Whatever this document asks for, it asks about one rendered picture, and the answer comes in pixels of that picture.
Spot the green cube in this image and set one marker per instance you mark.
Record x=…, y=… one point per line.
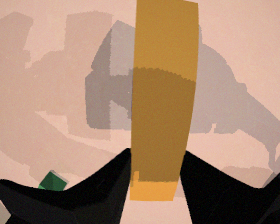
x=52, y=182

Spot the yellow bar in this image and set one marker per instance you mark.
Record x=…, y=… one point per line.
x=165, y=62

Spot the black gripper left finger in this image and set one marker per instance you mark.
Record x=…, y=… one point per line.
x=99, y=199

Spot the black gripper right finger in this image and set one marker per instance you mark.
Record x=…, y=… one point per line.
x=214, y=197

